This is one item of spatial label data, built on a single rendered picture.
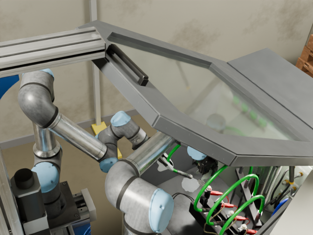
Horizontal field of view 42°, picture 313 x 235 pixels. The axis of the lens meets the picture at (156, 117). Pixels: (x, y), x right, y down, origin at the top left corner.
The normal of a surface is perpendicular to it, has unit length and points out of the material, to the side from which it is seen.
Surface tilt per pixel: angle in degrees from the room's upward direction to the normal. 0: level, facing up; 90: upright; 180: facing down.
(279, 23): 90
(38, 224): 90
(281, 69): 0
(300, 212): 76
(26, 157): 0
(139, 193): 18
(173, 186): 0
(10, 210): 90
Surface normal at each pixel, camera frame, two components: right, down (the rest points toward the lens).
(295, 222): -0.79, 0.15
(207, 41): 0.42, 0.63
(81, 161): 0.07, -0.74
